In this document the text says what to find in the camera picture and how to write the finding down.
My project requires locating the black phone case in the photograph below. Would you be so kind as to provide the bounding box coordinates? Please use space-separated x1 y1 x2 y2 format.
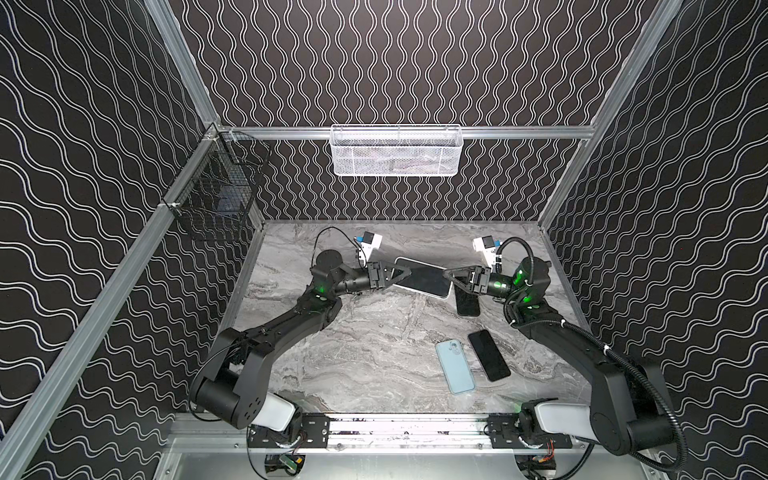
454 287 481 318

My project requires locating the aluminium corner post right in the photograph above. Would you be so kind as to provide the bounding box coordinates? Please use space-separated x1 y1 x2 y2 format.
538 0 683 231

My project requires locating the aluminium corner post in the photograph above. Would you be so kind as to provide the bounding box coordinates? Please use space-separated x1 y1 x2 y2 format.
145 0 221 125
538 0 683 231

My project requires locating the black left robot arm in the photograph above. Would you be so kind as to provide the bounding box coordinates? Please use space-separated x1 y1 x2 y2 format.
188 250 411 432

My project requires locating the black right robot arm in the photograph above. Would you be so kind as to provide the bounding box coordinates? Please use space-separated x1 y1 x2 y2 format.
444 257 687 459

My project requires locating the aluminium corner post left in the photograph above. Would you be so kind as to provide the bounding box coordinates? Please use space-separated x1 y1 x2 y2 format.
145 0 221 125

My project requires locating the light blue phone case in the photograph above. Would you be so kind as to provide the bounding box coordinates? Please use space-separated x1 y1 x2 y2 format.
392 256 454 300
435 340 475 394

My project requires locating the white wire mesh basket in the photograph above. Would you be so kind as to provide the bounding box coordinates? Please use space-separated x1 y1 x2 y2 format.
329 135 464 177

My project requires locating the aluminium left side rail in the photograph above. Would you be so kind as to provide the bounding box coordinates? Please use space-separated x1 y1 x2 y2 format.
1 124 219 479

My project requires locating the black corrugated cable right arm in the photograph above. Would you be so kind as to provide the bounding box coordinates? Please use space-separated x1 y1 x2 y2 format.
497 236 688 472

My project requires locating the aluminium back crossbar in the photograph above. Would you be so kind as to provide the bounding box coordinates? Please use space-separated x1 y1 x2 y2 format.
222 124 595 141

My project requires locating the black wire mesh basket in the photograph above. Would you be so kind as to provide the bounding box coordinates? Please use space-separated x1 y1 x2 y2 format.
169 125 275 243

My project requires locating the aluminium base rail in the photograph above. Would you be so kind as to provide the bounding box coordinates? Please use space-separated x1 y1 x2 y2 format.
161 411 655 457

